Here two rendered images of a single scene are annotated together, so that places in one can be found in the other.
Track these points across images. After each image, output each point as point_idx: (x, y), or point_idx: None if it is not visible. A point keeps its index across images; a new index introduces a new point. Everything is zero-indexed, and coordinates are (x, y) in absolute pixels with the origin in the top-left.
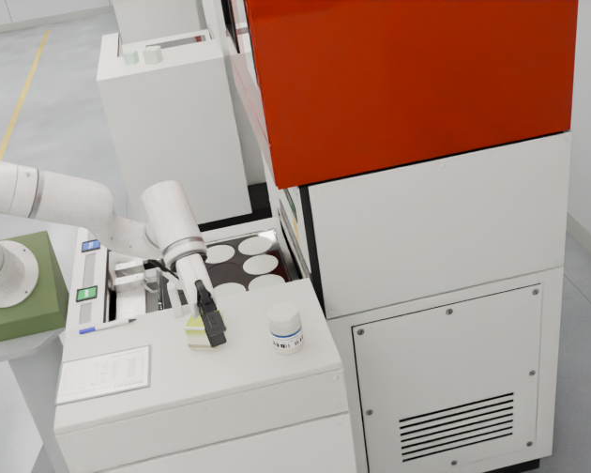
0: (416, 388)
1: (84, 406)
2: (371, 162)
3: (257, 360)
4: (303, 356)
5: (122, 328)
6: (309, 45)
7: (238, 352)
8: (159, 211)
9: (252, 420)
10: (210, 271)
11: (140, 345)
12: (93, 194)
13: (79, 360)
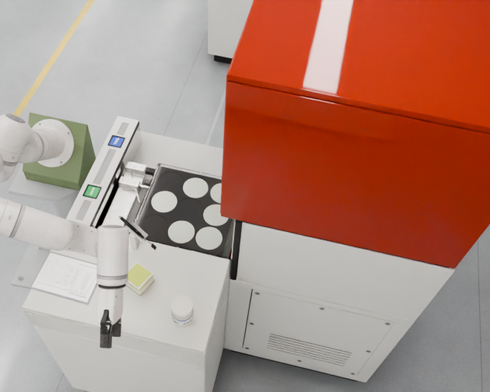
0: (286, 327)
1: (46, 299)
2: (292, 229)
3: (158, 320)
4: (185, 332)
5: None
6: (265, 159)
7: (151, 305)
8: (102, 250)
9: (142, 348)
10: (182, 203)
11: None
12: (54, 237)
13: (59, 256)
